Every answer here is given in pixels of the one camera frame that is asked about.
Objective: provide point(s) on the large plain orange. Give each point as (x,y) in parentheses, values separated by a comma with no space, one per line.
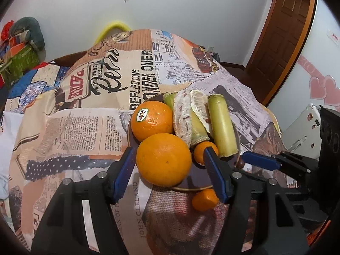
(163,159)

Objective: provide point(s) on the grey backpack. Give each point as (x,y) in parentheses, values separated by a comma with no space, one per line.
(215,58)

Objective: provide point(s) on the green patterned bag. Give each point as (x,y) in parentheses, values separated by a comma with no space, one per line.
(21,58)

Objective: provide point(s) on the red plastic bag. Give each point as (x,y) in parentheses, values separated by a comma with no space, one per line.
(6,29)

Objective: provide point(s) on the pink heart wall sticker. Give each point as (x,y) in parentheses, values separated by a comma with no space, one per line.
(318,87)

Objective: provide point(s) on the large orange with sticker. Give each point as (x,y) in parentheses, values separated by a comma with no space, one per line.
(154,122)

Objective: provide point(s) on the small tangerine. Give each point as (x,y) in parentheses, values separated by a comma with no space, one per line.
(203,200)
(199,152)

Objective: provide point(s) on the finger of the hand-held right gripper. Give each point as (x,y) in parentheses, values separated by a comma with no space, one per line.
(260,160)
(305,198)

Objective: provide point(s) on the small red wall sticker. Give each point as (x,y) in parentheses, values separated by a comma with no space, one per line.
(333,35)

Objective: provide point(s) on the white cloth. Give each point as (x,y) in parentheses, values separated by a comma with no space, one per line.
(6,148)

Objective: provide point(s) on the purple round plate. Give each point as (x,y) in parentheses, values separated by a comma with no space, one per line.
(198,176)

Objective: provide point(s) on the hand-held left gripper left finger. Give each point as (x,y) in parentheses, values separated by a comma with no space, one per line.
(123,174)

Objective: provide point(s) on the orange cardboard box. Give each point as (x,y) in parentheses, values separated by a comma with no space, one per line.
(18,48)

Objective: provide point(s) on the grey plush pillow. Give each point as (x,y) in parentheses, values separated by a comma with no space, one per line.
(29,30)

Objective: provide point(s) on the peeled pink pomelo segment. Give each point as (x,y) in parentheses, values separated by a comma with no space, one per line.
(183,117)

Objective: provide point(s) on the small red date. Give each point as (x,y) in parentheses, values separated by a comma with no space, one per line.
(240,162)

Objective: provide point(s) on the white plastic panel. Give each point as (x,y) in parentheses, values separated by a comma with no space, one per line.
(302,130)

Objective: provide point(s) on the newspaper print tablecloth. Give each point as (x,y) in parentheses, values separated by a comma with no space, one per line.
(79,127)

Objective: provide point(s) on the dark wooden bed frame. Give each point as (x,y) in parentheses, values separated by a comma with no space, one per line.
(66,58)

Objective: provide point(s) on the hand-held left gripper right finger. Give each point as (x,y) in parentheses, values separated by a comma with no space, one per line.
(216,176)

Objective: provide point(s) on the pomelo wedge with white pith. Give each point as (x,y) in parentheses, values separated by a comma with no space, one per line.
(200,106)

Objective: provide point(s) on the brown wooden door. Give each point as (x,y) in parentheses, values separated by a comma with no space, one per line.
(284,39)

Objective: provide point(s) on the yellow sugarcane piece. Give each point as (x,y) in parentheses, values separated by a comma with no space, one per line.
(223,130)
(198,131)

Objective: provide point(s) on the blue patterned bedsheet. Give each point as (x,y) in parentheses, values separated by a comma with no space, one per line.
(34,85)

